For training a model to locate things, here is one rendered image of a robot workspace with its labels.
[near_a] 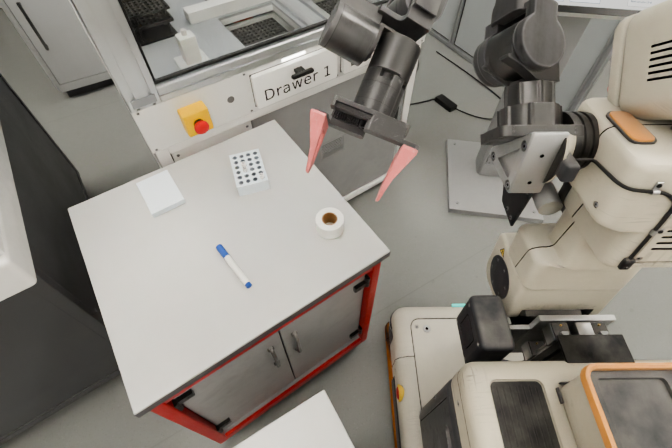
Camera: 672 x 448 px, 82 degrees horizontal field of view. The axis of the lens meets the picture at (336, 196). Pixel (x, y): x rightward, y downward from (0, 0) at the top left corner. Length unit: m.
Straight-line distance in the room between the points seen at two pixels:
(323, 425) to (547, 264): 0.53
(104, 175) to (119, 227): 1.33
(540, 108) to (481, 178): 1.56
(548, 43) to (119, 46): 0.84
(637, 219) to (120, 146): 2.39
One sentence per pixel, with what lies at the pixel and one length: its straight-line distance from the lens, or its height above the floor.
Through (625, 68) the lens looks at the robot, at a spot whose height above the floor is 1.27.
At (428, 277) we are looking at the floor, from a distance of 1.81.
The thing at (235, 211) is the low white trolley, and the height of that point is 0.76.
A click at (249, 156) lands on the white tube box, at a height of 0.80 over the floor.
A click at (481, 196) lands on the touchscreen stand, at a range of 2.09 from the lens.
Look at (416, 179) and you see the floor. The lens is 2.12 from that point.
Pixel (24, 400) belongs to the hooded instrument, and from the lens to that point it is 1.66.
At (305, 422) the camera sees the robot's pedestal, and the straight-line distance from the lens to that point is 0.83.
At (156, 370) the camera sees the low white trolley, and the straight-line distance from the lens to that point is 0.92.
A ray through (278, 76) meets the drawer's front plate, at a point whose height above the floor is 0.90.
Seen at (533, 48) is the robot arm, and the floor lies 1.29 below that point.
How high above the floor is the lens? 1.58
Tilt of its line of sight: 52 degrees down
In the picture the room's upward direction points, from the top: straight up
